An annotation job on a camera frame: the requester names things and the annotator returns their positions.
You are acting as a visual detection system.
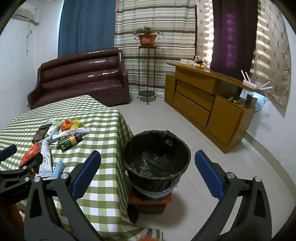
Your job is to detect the wooden cabinet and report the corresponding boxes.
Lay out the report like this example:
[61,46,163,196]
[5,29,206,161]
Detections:
[164,61,257,154]

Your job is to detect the striped curtain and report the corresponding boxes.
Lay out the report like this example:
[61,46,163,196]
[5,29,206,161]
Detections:
[114,0,197,93]

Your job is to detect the white air conditioner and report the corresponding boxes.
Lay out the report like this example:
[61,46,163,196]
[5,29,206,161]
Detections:
[13,2,40,26]

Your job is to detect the green checkered tablecloth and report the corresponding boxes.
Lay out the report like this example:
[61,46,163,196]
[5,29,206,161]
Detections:
[0,95,163,241]

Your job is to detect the dark green bottle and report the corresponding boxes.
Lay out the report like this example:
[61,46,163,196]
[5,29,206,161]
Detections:
[58,134,83,151]

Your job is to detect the red snack packet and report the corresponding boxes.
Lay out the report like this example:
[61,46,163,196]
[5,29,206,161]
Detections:
[20,143,41,167]

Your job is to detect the white printed packet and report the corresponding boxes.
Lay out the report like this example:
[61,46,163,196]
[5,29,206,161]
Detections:
[38,140,52,179]

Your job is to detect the beige quilted curtain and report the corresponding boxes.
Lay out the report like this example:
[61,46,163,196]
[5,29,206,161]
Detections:
[196,0,291,118]

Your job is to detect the white teal-printed packet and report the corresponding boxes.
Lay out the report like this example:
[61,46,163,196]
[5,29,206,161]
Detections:
[50,159,65,180]

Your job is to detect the white green wrapper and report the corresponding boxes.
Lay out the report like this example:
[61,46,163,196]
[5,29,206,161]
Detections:
[45,118,62,139]

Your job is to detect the trash bin with black bag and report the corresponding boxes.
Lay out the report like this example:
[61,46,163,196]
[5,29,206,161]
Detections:
[122,130,192,200]

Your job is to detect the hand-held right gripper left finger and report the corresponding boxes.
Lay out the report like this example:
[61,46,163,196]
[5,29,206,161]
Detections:
[23,150,109,241]

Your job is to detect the dark purple curtain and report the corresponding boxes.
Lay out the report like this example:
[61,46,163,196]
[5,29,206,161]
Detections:
[209,0,258,73]

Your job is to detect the crumpled orange wrapper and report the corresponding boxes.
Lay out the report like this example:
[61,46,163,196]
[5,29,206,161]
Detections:
[60,119,74,131]

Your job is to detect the brown leather sofa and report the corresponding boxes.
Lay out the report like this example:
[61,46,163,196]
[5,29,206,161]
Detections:
[27,47,130,109]

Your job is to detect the mouse plush toy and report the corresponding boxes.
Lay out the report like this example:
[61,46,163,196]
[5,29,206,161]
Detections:
[193,55,205,69]

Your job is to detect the small brown box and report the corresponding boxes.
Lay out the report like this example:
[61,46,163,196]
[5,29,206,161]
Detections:
[246,94,258,106]

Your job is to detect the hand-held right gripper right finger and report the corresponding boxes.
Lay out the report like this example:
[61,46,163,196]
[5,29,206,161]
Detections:
[192,149,273,241]

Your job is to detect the black metal plant stand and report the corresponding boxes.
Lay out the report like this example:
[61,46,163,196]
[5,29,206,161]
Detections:
[137,45,158,105]

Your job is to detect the orange plastic stool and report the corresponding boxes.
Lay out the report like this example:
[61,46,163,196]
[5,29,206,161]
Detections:
[129,192,173,215]

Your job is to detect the potted plant in orange pot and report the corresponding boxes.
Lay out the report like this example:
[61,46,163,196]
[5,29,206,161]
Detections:
[133,26,165,46]

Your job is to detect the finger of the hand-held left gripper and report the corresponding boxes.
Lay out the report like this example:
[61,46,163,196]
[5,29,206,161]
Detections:
[0,144,18,164]
[0,154,41,194]

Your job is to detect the yellow wrapper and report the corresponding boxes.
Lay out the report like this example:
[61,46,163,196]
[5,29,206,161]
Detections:
[70,117,84,130]

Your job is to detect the blue curtain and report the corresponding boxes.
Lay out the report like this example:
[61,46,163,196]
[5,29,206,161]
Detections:
[58,0,117,58]

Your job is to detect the crumpled silver white wrapper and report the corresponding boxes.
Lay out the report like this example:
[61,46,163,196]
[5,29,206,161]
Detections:
[52,127,90,142]

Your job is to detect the dark cigarette box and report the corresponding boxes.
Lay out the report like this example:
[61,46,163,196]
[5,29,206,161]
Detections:
[32,123,52,143]

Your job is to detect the white router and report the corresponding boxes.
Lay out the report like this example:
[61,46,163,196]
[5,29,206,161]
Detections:
[240,70,273,91]

